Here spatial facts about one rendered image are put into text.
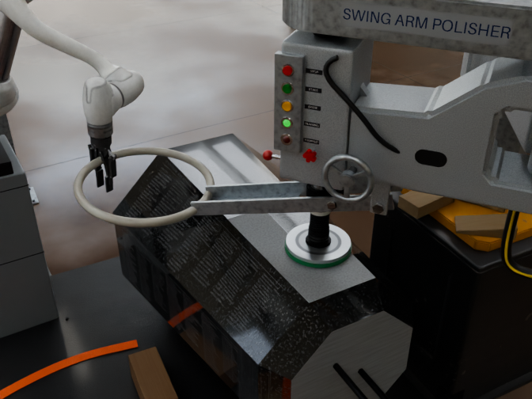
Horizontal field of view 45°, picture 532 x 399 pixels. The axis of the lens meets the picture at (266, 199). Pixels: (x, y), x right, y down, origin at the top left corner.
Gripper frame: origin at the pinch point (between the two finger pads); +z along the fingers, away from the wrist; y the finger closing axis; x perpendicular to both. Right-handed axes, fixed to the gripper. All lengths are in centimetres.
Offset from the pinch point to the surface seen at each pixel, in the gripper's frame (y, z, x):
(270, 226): 67, -4, 16
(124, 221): 35.3, -10.5, -21.3
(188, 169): 17.3, -0.1, 28.1
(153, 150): 9.5, -10.4, 16.5
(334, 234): 88, -8, 22
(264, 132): -72, 86, 204
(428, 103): 110, -65, 20
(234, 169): 32, -1, 39
